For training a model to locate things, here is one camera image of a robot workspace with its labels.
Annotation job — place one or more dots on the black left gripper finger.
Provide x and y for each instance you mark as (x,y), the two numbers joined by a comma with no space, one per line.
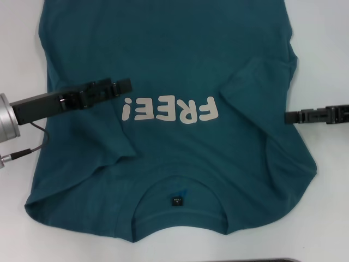
(124,86)

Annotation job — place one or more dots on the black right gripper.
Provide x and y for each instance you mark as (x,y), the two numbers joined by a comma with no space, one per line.
(340,114)

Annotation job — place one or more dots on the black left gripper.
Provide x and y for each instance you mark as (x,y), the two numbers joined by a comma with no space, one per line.
(35,109)

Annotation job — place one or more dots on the teal blue printed T-shirt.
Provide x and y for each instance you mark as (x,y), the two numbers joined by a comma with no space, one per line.
(177,49)

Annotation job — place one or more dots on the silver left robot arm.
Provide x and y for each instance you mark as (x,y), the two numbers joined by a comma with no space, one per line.
(8,120)

